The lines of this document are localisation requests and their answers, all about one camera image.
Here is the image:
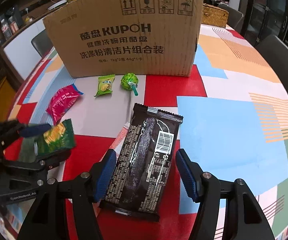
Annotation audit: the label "white lower cabinets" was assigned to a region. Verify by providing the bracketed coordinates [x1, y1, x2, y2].
[3, 16, 45, 80]

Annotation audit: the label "small green candy packet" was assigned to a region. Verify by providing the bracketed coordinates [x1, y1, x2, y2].
[95, 74, 115, 97]

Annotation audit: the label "dark chair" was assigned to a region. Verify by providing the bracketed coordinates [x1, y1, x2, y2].
[31, 29, 53, 57]
[219, 4, 244, 33]
[255, 35, 288, 93]

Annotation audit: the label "black chocolate bar packet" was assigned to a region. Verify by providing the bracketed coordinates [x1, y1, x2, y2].
[100, 103, 183, 222]

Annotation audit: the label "woven wicker box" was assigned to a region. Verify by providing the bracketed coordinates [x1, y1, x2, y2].
[201, 3, 229, 28]

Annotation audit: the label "long red sausage packet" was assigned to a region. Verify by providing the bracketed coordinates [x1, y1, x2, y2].
[93, 122, 130, 217]

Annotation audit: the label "pink snack packet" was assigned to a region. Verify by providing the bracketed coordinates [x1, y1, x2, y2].
[46, 84, 84, 125]

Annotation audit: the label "colourful patchwork tablecloth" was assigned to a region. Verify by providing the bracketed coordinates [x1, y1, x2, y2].
[9, 25, 288, 239]

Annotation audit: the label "dark chair right near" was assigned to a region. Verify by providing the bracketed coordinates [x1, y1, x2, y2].
[255, 35, 288, 93]

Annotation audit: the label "glass sliding door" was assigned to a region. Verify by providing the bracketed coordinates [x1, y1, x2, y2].
[245, 0, 288, 47]

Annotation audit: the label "dark chair left side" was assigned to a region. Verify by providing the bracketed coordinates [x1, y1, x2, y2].
[31, 29, 53, 57]

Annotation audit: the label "dark green cracker packet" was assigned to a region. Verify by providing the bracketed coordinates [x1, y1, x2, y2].
[18, 119, 77, 162]

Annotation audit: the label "green lollipop by box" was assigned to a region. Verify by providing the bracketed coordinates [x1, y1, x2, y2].
[121, 73, 139, 96]

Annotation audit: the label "brown cardboard box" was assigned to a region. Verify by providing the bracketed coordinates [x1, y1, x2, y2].
[43, 0, 203, 78]

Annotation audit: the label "dark chair right far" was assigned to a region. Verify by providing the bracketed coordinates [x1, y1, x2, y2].
[219, 4, 244, 33]

